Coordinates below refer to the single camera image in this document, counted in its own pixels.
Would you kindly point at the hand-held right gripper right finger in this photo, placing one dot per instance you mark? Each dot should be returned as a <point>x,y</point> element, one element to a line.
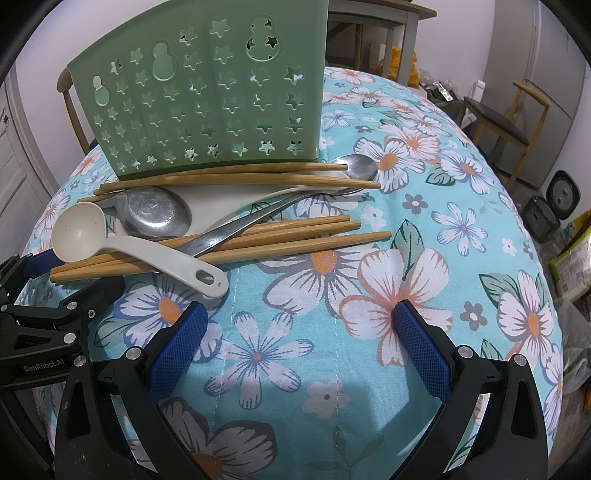
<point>422,350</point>

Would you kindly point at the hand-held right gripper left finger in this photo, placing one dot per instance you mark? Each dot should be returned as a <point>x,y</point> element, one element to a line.
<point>178,350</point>

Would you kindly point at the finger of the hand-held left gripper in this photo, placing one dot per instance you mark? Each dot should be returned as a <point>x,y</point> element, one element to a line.
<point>97,294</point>
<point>39,265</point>

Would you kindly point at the white plastic spoon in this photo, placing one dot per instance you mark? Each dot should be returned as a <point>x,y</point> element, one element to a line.
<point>78,234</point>

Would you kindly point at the large metal spoon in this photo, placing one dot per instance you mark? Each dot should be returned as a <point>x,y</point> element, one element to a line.
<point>154,214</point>

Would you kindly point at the wooden chopsticks bundle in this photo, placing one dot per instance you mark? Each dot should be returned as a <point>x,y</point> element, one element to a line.
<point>346,241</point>

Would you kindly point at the white scalloped rice paddle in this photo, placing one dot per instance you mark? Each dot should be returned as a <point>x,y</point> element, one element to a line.
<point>217,209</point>

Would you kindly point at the small metal spoon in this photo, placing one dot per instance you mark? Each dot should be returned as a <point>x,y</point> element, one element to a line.
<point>362,167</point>

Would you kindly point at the green utensil holder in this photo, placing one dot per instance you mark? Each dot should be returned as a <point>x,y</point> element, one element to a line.
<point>207,115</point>

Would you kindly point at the white door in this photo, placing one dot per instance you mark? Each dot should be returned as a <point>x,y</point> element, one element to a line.
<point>18,175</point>

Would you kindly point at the blue floral tablecloth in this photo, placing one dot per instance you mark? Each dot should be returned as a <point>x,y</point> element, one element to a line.
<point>323,323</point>

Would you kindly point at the yellow green rice bag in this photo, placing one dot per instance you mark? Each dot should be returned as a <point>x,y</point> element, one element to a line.
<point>572,272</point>

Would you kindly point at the black rice cooker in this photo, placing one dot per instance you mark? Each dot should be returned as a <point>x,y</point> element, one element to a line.
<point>542,217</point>

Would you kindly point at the orange plastic bag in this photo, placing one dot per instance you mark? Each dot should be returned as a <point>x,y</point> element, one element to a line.
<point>401,62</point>

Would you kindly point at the grey refrigerator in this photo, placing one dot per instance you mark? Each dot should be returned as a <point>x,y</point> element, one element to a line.
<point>563,92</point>

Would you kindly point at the grey desk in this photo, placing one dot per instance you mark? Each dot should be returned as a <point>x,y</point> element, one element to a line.
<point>369,16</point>

